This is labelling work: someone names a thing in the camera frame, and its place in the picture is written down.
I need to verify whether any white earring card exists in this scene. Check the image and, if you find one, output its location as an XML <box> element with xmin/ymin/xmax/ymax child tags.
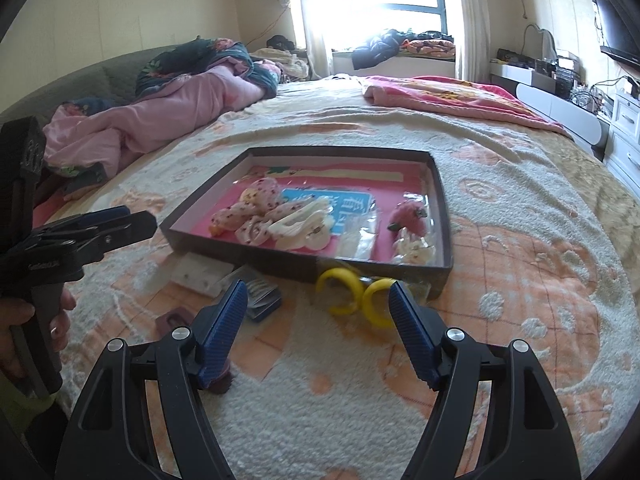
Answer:
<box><xmin>172</xmin><ymin>255</ymin><xmax>232</xmax><ymax>296</ymax></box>

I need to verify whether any pink printed blanket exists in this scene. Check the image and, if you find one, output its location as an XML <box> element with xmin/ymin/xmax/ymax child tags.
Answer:
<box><xmin>361</xmin><ymin>75</ymin><xmax>574</xmax><ymax>139</ymax></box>

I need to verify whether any white drawer cabinet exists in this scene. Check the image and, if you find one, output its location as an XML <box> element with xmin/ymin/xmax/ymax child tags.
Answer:
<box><xmin>602</xmin><ymin>92</ymin><xmax>640</xmax><ymax>179</ymax></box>

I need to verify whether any white pearl hair clip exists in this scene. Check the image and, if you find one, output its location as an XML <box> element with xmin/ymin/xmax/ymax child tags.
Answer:
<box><xmin>391</xmin><ymin>230</ymin><xmax>437</xmax><ymax>265</ymax></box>

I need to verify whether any white low cabinet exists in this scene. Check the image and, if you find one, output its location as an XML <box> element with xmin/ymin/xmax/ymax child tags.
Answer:
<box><xmin>490</xmin><ymin>57</ymin><xmax>614</xmax><ymax>161</ymax></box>

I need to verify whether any arched table mirror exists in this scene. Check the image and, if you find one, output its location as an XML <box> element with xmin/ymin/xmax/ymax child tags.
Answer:
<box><xmin>522</xmin><ymin>24</ymin><xmax>556</xmax><ymax>61</ymax></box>

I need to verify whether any orange printed cushion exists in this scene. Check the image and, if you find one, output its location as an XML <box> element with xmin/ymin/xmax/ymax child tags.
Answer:
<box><xmin>400</xmin><ymin>37</ymin><xmax>457</xmax><ymax>59</ymax></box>

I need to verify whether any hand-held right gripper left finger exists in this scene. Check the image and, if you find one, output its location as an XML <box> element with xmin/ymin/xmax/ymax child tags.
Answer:
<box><xmin>54</xmin><ymin>280</ymin><xmax>249</xmax><ymax>480</ymax></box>

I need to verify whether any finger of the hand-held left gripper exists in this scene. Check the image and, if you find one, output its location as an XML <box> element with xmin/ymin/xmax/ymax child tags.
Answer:
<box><xmin>75</xmin><ymin>211</ymin><xmax>158</xmax><ymax>263</ymax></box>
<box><xmin>37</xmin><ymin>205</ymin><xmax>132</xmax><ymax>241</ymax></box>

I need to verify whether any dark blue jacket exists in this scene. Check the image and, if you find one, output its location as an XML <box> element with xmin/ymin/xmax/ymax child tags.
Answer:
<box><xmin>350</xmin><ymin>29</ymin><xmax>416</xmax><ymax>71</ymax></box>

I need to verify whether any white hair claw clip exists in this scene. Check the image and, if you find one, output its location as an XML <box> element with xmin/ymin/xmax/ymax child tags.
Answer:
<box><xmin>267</xmin><ymin>197</ymin><xmax>336</xmax><ymax>252</ymax></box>

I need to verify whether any maroon hair claw clip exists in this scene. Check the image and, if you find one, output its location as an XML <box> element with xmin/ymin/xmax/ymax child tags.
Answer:
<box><xmin>156</xmin><ymin>309</ymin><xmax>234</xmax><ymax>394</ymax></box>

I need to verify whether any dark cardboard box tray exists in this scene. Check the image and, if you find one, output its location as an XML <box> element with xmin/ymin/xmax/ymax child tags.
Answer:
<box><xmin>159</xmin><ymin>146</ymin><xmax>454</xmax><ymax>302</ymax></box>

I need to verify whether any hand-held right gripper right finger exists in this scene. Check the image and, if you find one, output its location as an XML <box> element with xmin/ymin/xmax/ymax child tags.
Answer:
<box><xmin>389</xmin><ymin>281</ymin><xmax>583</xmax><ymax>480</ymax></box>

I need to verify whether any black wall television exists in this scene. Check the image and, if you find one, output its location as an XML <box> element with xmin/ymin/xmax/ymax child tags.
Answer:
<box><xmin>591</xmin><ymin>0</ymin><xmax>640</xmax><ymax>69</ymax></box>

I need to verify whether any pink and dark floral quilt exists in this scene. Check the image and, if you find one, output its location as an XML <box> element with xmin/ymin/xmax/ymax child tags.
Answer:
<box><xmin>42</xmin><ymin>37</ymin><xmax>281</xmax><ymax>196</ymax></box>

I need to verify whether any yellow hoop earring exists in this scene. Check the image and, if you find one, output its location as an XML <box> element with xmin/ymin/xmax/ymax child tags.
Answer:
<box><xmin>361</xmin><ymin>278</ymin><xmax>402</xmax><ymax>329</ymax></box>
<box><xmin>315</xmin><ymin>267</ymin><xmax>363</xmax><ymax>317</ymax></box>

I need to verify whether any pink strawberry hair clip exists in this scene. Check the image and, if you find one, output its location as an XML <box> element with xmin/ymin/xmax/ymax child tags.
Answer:
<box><xmin>387</xmin><ymin>201</ymin><xmax>432</xmax><ymax>237</ymax></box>

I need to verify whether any grey hair pin card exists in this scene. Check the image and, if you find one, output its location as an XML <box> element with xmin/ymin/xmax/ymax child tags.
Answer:
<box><xmin>245</xmin><ymin>280</ymin><xmax>284</xmax><ymax>322</ymax></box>

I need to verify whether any pink spotted bow hair clip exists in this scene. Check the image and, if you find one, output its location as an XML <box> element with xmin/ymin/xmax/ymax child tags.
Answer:
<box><xmin>210</xmin><ymin>177</ymin><xmax>311</xmax><ymax>247</ymax></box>

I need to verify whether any cream curtain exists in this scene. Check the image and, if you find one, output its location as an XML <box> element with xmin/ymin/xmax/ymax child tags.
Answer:
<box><xmin>445</xmin><ymin>0</ymin><xmax>494</xmax><ymax>84</ymax></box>

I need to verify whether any person's left hand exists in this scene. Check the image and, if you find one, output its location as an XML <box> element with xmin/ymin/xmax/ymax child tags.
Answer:
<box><xmin>0</xmin><ymin>285</ymin><xmax>77</xmax><ymax>380</ymax></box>

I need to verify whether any grey padded headboard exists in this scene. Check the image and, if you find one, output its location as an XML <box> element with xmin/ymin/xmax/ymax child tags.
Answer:
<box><xmin>0</xmin><ymin>45</ymin><xmax>187</xmax><ymax>126</ymax></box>

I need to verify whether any sheer white curtain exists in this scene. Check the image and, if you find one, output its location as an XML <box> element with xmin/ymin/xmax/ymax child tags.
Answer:
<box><xmin>280</xmin><ymin>0</ymin><xmax>334</xmax><ymax>81</ymax></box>

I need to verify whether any white clothes pile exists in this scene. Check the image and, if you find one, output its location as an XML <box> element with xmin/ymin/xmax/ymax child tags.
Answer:
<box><xmin>250</xmin><ymin>35</ymin><xmax>312</xmax><ymax>81</ymax></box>

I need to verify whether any clear plastic packet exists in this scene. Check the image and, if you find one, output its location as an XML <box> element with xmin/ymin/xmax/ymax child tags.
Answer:
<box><xmin>335</xmin><ymin>215</ymin><xmax>384</xmax><ymax>262</ymax></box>

